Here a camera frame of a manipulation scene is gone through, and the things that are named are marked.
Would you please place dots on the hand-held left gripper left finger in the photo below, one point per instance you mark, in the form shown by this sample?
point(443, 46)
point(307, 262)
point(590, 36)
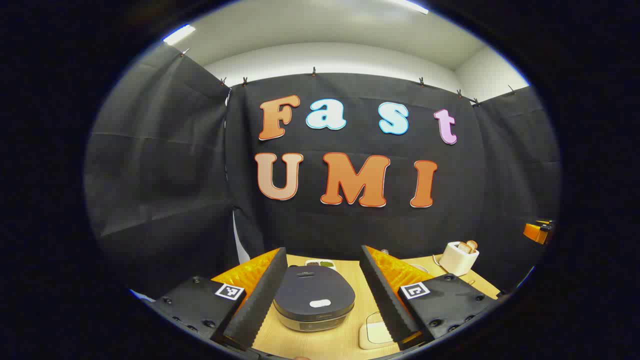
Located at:
point(260, 300)

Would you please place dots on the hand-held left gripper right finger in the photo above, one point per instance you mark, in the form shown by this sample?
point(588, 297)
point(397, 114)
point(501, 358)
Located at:
point(385, 300)

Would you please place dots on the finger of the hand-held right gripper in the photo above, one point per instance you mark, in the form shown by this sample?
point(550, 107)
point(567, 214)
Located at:
point(534, 232)

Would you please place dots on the dark grey rice cooker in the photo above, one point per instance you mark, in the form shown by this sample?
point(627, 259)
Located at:
point(312, 295)

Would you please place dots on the toasted bread slice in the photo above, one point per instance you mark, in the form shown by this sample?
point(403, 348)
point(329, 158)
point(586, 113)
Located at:
point(464, 247)
point(473, 244)

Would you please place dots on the white divided bean dish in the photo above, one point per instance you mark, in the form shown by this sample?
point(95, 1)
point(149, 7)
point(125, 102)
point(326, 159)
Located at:
point(320, 263)

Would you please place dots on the white toaster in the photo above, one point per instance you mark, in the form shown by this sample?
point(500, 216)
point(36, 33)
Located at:
point(457, 260)

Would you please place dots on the black backdrop cloth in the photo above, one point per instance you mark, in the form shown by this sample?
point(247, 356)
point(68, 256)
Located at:
point(165, 165)

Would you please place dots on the ceiling light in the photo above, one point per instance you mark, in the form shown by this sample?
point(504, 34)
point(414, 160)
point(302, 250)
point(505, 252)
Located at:
point(178, 34)

